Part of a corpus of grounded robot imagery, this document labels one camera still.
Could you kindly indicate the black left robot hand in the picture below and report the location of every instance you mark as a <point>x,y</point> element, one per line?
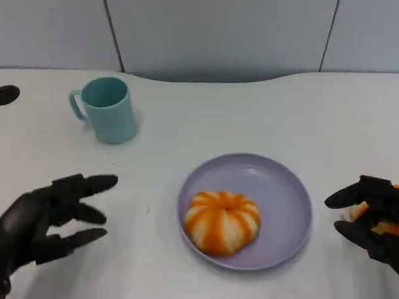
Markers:
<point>25,221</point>

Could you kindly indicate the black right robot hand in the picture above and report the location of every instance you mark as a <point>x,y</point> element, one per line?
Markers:
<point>393,244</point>

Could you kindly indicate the small orange white bread roll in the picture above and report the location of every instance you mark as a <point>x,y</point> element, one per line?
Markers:
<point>359,211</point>

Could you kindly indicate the large orange white bread roll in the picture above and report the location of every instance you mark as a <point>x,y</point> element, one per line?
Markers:
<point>221,224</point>

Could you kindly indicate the lilac plate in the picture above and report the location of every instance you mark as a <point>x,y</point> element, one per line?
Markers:
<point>280,202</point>

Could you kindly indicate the black table grommet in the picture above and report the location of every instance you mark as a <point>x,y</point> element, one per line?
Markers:
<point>4,95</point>

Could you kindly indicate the pale green mug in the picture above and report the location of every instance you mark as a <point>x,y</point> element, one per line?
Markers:
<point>113,116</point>

